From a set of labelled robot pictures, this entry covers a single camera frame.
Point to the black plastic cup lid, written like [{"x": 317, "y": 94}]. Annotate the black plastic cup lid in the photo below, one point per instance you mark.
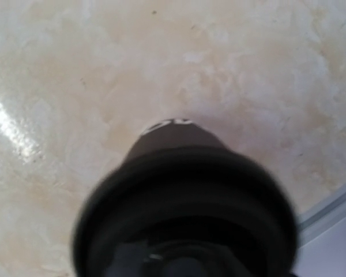
[{"x": 195, "y": 211}]

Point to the aluminium front rail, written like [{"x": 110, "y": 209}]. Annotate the aluminium front rail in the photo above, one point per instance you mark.
[{"x": 323, "y": 216}]

